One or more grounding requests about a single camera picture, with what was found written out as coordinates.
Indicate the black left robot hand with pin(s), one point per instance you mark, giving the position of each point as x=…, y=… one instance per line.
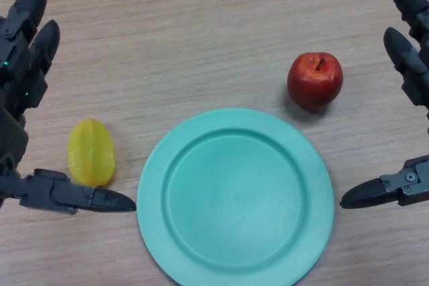
x=20, y=65

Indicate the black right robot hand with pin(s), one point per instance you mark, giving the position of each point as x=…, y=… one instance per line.
x=410, y=61

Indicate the red apple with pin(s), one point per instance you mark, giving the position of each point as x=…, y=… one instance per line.
x=313, y=85

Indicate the green round plate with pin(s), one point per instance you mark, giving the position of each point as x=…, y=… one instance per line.
x=234, y=199

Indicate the yellow starfruit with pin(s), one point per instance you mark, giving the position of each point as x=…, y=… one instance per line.
x=91, y=152

